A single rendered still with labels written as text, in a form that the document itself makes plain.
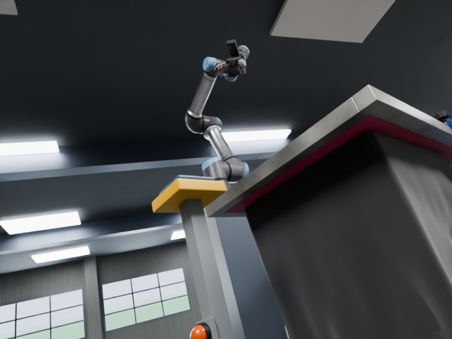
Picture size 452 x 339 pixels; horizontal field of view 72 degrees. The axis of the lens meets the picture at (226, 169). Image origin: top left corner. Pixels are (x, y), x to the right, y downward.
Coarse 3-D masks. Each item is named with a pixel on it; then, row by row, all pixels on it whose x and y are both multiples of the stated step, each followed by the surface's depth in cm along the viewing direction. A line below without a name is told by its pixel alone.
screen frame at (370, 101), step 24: (360, 96) 61; (384, 96) 62; (336, 120) 64; (360, 120) 64; (384, 120) 67; (408, 120) 70; (432, 120) 79; (288, 144) 74; (312, 144) 68; (264, 168) 79; (288, 168) 77; (240, 192) 85; (216, 216) 97; (240, 216) 104
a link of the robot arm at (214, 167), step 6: (204, 162) 164; (210, 162) 162; (216, 162) 162; (222, 162) 166; (204, 168) 163; (210, 168) 161; (216, 168) 161; (222, 168) 162; (228, 168) 165; (204, 174) 163; (210, 174) 160; (216, 174) 159; (222, 174) 160; (228, 174) 164; (228, 180) 167
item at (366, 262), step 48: (288, 192) 83; (336, 192) 73; (384, 192) 64; (288, 240) 82; (336, 240) 72; (384, 240) 65; (288, 288) 82; (336, 288) 72; (384, 288) 65; (432, 288) 57; (336, 336) 71; (384, 336) 64; (432, 336) 58
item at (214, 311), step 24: (168, 192) 68; (192, 192) 68; (216, 192) 72; (192, 216) 69; (192, 240) 67; (192, 264) 67; (216, 264) 66; (216, 288) 64; (216, 312) 61; (216, 336) 58
